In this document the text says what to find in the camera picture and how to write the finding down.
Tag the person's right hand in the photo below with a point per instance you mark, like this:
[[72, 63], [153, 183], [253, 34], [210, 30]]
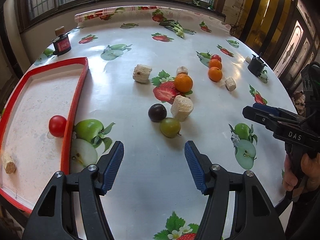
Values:
[[311, 170]]

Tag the green bok choy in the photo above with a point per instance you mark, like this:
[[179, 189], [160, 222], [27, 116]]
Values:
[[175, 27]]

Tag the red rimmed white tray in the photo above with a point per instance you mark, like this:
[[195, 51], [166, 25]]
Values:
[[37, 100]]

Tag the dark purple plum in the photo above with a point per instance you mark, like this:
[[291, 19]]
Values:
[[157, 112]]

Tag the beige corn cob piece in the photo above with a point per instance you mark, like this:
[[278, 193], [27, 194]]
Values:
[[248, 59]]

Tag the cork piece in tray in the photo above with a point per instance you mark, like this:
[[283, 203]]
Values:
[[8, 163]]

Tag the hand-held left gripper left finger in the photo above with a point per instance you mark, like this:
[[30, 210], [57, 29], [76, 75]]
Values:
[[113, 167]]

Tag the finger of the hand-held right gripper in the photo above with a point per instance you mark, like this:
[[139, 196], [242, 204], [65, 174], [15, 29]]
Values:
[[257, 118], [265, 107]]

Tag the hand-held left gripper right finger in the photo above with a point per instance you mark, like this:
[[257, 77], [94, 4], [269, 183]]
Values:
[[195, 167]]

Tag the green bottle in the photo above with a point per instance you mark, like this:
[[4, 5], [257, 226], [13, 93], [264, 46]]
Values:
[[212, 1]]

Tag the black red-label jar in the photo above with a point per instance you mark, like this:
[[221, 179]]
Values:
[[62, 45]]

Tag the large beige cork block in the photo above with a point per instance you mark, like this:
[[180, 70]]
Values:
[[182, 107]]

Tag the small cork piece centre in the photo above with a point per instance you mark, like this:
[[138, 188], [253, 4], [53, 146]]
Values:
[[182, 70]]

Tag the orange mandarin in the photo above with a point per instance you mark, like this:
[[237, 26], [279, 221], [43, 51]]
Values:
[[215, 63], [183, 82], [215, 74]]

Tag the gold framed glass door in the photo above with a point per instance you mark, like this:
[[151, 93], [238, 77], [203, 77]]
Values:
[[300, 42]]

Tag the green plum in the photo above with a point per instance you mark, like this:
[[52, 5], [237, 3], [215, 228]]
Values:
[[170, 127]]

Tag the red cherry tomato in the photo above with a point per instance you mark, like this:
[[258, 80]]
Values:
[[217, 57]]

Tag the person's right forearm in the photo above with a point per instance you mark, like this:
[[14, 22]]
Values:
[[305, 217]]

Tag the fruit printed tablecloth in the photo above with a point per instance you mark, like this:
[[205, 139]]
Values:
[[140, 180]]

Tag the black plastic holder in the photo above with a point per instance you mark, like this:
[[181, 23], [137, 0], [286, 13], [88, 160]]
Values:
[[257, 66]]

